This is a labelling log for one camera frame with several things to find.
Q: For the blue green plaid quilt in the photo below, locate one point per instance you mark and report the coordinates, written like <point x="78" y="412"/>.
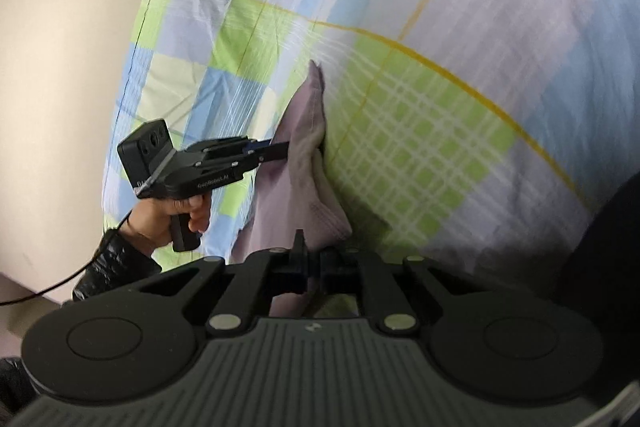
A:
<point x="450" y="107"/>

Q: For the person's left hand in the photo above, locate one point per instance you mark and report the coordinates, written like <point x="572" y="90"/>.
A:
<point x="152" y="219"/>

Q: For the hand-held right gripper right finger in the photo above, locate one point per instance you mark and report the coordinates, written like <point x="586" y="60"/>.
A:
<point x="332" y="271"/>

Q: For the black shiny jacket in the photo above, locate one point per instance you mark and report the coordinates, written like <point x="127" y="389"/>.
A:
<point x="12" y="384"/>

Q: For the person's dark clothing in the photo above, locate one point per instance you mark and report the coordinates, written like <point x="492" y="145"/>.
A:
<point x="607" y="247"/>

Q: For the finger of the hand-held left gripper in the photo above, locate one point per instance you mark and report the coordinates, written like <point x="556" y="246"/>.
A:
<point x="274" y="151"/>

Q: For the mauve cloth garment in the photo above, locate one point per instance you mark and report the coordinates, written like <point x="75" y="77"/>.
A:
<point x="295" y="187"/>

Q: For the person's left forearm black sleeve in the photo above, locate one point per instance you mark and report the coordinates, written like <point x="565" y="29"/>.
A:
<point x="117" y="264"/>

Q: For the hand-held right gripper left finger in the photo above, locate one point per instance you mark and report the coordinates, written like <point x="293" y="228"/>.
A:
<point x="299" y="263"/>

